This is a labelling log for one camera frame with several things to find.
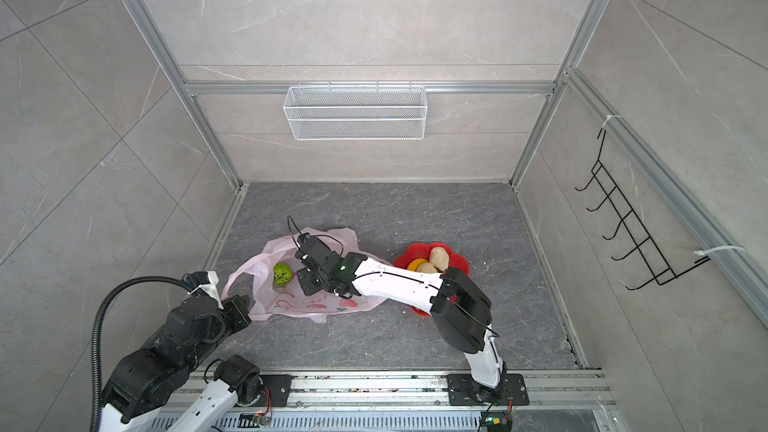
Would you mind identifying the green fake fruit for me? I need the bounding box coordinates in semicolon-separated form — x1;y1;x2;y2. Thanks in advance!
273;262;294;287

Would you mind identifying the pink printed plastic bag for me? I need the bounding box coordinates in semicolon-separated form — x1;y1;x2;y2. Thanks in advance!
222;235;386;323

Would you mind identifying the yellow fake lemon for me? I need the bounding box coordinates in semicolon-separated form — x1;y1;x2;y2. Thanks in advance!
407;258;429;271

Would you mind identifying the beige fake fruit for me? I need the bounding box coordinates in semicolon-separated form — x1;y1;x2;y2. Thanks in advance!
429;247;450;273
416;262;438;274

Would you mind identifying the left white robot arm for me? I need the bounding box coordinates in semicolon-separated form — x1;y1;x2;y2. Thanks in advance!
89;291;251;431

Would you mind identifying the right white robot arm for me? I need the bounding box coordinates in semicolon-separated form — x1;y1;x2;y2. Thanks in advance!
293;232;507;403

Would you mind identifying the red flower-shaped plate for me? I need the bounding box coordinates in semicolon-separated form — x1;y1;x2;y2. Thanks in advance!
393;243;470;279

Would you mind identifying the black corrugated cable hose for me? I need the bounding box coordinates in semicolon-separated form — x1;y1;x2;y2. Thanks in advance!
88;275;199;432

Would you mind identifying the white wire mesh basket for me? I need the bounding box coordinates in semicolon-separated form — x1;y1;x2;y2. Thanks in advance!
283;85;428;141

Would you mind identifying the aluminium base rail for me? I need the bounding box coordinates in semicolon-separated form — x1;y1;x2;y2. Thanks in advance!
119;368;619;432

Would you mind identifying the black wire hook rack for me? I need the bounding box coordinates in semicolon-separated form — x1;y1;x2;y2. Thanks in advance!
574;129;711;291

